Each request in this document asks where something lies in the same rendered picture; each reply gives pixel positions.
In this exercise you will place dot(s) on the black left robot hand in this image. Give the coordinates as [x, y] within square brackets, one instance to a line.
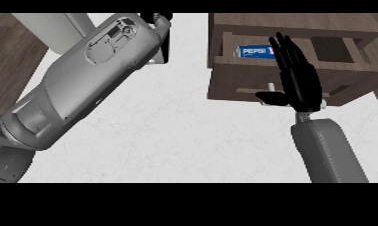
[161, 18]

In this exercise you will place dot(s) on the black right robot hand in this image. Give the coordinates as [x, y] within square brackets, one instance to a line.
[300, 80]

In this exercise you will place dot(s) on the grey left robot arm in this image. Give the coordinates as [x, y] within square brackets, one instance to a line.
[88, 80]

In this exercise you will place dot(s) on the blue can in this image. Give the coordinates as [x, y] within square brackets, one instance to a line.
[252, 51]

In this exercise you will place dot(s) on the brown wooden drawer front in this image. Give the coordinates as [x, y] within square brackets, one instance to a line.
[236, 76]

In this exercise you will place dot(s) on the brown wooden cabinet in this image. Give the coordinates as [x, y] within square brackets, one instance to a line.
[295, 21]

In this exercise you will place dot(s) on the pale grey cylinder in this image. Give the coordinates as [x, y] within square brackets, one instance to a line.
[48, 30]

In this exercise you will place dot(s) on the brown wooden panel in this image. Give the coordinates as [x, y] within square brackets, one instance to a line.
[15, 56]

